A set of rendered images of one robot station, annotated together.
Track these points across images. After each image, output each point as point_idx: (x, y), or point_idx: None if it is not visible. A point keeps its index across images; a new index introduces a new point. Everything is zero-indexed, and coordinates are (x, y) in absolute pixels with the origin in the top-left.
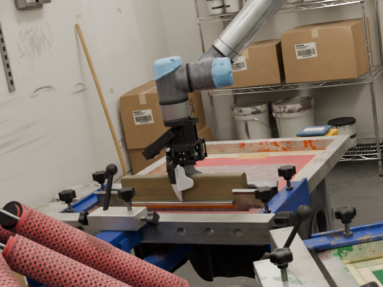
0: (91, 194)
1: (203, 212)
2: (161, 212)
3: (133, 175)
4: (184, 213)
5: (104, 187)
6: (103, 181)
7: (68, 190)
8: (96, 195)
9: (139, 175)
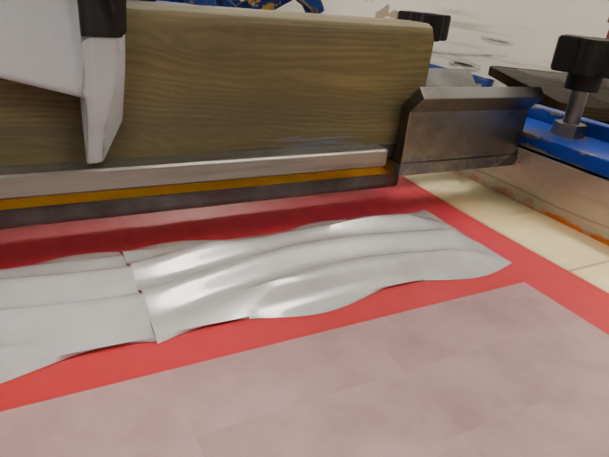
0: (537, 109)
1: (3, 243)
2: (250, 209)
3: (378, 19)
4: (118, 222)
5: (568, 110)
6: (568, 80)
7: (432, 14)
8: (542, 123)
9: (343, 16)
